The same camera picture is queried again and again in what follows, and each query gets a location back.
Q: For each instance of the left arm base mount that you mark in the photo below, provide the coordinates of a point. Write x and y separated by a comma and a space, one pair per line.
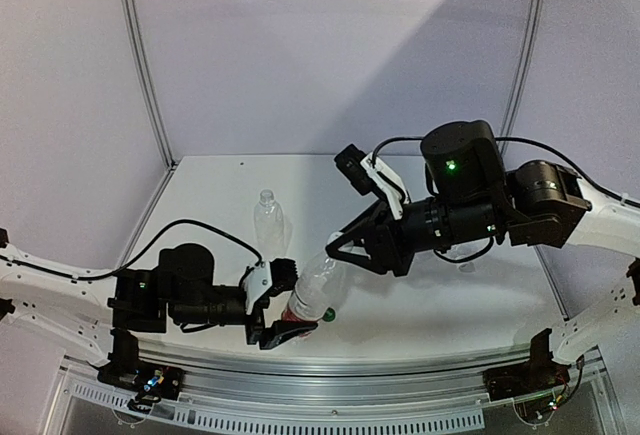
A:
150, 383

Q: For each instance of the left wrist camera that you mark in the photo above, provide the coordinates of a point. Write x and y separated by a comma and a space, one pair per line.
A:
257, 280

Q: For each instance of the left aluminium frame post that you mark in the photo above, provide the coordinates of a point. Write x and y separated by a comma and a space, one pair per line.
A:
146, 83

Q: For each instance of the right aluminium frame post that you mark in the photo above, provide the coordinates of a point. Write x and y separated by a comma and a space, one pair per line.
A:
524, 60

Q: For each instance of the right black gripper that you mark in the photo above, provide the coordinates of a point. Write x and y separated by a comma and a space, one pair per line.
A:
384, 253

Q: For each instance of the aluminium front rail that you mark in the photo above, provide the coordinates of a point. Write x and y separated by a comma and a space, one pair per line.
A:
259, 394

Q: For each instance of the red label water bottle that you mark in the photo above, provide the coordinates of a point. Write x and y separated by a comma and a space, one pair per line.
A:
319, 286

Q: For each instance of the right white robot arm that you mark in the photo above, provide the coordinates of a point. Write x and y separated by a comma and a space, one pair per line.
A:
471, 197

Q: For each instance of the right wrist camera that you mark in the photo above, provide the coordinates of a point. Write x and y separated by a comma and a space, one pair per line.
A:
367, 175

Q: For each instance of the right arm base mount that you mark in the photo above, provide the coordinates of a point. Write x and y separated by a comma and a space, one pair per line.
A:
538, 387

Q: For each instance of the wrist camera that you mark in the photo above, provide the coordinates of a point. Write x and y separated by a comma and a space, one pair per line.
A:
257, 280
367, 175

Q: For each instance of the green bottle cap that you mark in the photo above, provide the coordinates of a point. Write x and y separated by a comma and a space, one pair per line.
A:
329, 316

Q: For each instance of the aluminium frame post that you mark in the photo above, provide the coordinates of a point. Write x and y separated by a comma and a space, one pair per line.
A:
524, 60
146, 83

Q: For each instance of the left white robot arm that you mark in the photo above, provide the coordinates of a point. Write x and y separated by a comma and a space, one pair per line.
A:
169, 301

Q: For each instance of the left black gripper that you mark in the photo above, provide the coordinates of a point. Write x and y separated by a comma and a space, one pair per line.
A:
277, 334

